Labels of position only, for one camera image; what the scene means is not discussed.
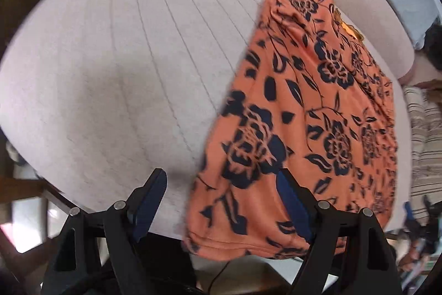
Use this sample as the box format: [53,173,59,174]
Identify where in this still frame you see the pink quilted bed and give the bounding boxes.
[0,0,415,278]

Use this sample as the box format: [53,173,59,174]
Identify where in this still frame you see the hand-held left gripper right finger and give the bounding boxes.
[275,168,403,295]

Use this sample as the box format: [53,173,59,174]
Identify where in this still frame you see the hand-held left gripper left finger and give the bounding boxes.
[41,168,168,295]

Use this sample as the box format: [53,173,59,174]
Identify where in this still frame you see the black cable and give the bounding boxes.
[210,260,231,295]

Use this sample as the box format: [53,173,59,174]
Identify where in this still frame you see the striped floral blanket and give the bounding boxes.
[402,84,442,223]

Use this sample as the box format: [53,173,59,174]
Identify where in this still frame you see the pink padded headboard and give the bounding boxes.
[326,0,415,81]

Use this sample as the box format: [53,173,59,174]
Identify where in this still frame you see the orange floral garment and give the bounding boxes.
[182,0,398,261]

